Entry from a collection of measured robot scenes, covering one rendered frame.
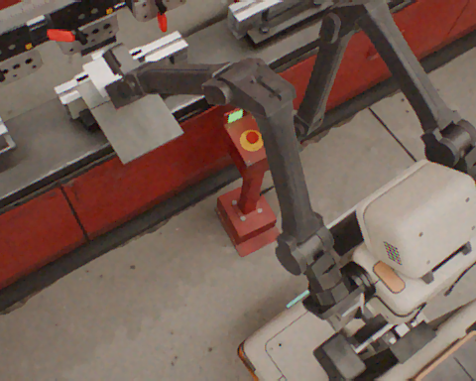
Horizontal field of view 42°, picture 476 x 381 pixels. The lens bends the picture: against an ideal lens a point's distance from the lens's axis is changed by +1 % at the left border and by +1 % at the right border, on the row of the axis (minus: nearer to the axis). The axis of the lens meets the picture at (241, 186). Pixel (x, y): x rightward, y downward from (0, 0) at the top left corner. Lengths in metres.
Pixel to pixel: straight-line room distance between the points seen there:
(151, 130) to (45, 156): 0.32
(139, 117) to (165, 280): 1.02
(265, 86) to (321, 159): 1.71
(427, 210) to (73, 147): 1.01
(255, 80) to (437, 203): 0.42
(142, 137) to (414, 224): 0.77
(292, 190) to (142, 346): 1.45
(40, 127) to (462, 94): 2.02
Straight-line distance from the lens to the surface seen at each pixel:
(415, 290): 1.33
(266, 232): 2.59
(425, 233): 1.23
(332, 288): 1.29
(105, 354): 2.50
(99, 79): 1.74
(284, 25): 1.97
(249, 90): 1.06
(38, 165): 1.79
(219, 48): 1.94
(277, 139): 1.09
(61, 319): 2.55
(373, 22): 1.41
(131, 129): 1.65
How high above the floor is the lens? 2.46
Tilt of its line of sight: 67 degrees down
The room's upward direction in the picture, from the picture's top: 10 degrees clockwise
